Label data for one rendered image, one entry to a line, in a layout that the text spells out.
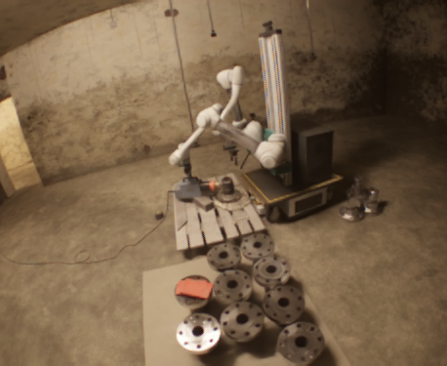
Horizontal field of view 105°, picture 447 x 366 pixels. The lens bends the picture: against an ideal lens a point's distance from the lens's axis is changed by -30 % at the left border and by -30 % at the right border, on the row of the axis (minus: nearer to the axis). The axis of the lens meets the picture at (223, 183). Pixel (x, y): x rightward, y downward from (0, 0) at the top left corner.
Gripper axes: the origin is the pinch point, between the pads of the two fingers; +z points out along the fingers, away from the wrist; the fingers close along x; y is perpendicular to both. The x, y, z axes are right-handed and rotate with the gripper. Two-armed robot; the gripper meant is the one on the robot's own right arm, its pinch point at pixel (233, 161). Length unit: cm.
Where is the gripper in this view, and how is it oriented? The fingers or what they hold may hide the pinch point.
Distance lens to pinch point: 242.2
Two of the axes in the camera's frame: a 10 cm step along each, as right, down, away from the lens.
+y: 9.5, -2.6, 1.9
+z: 1.4, 8.7, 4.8
